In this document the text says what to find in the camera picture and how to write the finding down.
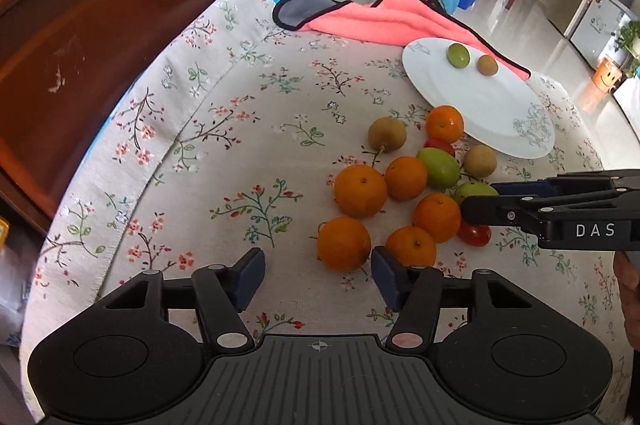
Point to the floral tablecloth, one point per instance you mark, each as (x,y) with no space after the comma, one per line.
(240,145)

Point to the pink towel with black trim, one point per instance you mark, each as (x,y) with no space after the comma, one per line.
(395,22)

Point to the brown wooden headboard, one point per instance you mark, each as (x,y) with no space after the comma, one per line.
(100,30)

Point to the large mandarin orange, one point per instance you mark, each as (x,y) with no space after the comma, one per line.
(360,191)

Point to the green jujube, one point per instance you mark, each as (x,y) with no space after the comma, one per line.
(472,191)
(458,55)

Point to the white cabinet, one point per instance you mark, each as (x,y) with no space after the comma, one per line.
(602,27)

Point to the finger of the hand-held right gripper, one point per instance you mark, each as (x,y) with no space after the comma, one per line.
(520,189)
(492,210)

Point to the person's right hand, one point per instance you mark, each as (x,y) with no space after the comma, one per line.
(632,300)

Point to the red cherry tomato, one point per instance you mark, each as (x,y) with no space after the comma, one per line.
(474,235)
(440,146)

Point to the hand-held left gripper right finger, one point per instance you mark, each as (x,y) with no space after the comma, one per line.
(384,277)

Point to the white plate with flower print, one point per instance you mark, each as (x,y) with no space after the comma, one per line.
(475,105)

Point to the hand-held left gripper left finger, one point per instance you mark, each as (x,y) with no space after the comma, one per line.
(250,277)

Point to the green potted plant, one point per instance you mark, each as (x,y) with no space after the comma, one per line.
(631,40)

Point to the orange smiley flower pot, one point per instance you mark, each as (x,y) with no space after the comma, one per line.
(606,75)

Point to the green lime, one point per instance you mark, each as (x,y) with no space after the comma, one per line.
(439,168)

